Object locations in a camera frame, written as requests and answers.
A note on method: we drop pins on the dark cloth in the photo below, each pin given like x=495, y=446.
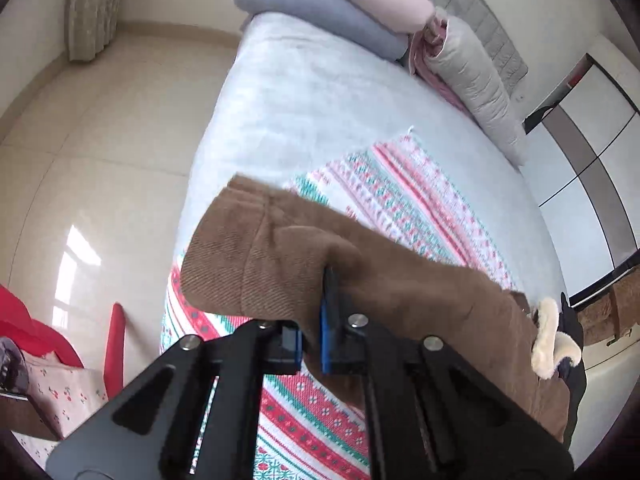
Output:
x=571, y=322

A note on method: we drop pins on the grey patterned cloth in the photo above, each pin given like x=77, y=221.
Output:
x=10, y=365

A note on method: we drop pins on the bed with white sheet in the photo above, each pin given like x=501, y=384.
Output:
x=310, y=100

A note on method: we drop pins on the patterned knit blanket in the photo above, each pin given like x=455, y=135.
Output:
x=400, y=200

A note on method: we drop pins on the red chair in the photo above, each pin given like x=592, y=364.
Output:
x=116, y=345

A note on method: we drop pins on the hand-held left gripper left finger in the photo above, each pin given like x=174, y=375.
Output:
x=292, y=355

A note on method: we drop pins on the beige curtain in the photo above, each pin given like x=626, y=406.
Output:
x=92, y=10

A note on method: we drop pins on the white and grey wardrobe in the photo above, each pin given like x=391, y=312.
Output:
x=585, y=160

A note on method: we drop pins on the blue-grey folded quilt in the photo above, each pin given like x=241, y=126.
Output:
x=320, y=10

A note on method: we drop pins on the pink striped cloth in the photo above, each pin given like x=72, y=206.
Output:
x=426, y=67

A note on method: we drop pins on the grey quilted headboard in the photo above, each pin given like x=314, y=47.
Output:
x=480, y=15

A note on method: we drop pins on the cherry print cushion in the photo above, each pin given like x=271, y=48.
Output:
x=65, y=395

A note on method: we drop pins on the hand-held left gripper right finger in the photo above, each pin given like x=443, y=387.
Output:
x=328, y=320

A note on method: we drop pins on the brown textured cloth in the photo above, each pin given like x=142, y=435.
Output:
x=607, y=310

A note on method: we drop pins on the grey-white pillow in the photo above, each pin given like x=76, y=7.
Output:
x=475, y=85

